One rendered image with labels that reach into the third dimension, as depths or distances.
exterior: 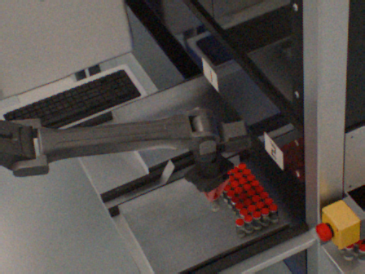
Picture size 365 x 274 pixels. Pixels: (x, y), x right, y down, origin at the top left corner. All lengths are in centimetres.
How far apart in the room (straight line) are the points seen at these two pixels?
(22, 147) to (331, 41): 62
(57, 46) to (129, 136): 94
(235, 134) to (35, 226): 168
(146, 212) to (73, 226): 122
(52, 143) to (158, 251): 47
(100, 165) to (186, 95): 35
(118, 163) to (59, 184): 125
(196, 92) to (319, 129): 74
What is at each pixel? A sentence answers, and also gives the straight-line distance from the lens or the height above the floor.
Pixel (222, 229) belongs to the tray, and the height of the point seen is 88.
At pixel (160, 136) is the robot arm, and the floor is 127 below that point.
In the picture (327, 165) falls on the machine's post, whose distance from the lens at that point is 175.
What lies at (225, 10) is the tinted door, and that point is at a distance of 193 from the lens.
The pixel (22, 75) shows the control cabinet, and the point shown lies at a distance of 255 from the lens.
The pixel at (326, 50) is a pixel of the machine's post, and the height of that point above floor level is 145.
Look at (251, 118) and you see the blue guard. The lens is 200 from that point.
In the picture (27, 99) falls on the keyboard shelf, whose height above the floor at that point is 80.
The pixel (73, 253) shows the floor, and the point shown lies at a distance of 315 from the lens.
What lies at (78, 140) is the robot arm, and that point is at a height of 131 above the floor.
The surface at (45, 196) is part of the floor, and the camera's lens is 338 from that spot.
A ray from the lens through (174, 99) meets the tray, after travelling 232.
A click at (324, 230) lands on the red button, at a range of 179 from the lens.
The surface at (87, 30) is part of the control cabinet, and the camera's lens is 254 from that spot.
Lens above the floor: 241
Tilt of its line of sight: 44 degrees down
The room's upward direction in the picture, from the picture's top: 9 degrees counter-clockwise
